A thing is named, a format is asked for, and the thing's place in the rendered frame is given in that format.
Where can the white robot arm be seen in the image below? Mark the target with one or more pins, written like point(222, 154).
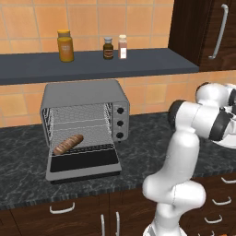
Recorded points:
point(181, 153)

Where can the black toaster oven knob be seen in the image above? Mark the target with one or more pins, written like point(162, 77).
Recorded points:
point(120, 135)
point(120, 123)
point(120, 110)

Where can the grey toaster oven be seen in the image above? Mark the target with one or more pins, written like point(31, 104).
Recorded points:
point(80, 93)

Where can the brown baguette bread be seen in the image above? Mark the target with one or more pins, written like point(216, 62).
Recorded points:
point(68, 144)

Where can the grey toaster oven door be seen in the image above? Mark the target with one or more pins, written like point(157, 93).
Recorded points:
point(83, 170)

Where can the dark wood cupboard door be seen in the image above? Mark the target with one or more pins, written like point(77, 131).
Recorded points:
point(132, 215)

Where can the small dark brown bottle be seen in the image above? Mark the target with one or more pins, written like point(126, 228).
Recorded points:
point(108, 50)

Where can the pink and white spice bottle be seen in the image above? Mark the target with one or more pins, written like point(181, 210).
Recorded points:
point(122, 49)

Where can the yellow jar with yellow lid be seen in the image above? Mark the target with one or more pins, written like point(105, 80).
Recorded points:
point(65, 47)

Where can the dark wood drawer front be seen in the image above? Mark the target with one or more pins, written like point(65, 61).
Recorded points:
point(37, 219)

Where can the dark grey wall shelf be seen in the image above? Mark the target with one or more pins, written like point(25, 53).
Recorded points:
point(92, 66)

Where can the dark wood wall cupboard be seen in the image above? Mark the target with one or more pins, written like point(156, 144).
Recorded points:
point(199, 30)

